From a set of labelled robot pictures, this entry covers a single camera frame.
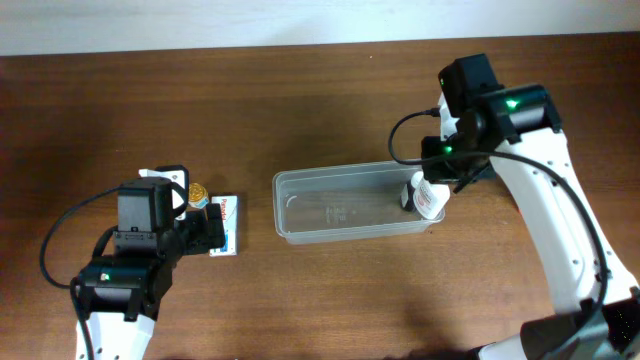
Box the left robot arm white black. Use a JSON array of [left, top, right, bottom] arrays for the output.
[[70, 165, 227, 359]]

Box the white Panadol box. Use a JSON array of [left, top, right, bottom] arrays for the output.
[[209, 195, 239, 257]]

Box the clear plastic container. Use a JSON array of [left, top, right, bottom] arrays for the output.
[[272, 161, 445, 245]]

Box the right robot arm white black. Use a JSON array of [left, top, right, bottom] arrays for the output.
[[411, 79, 639, 359]]

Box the clear spray bottle white label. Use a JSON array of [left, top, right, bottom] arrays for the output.
[[400, 171, 451, 220]]

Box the small jar with gold lid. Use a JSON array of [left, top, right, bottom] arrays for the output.
[[188, 183, 209, 209]]

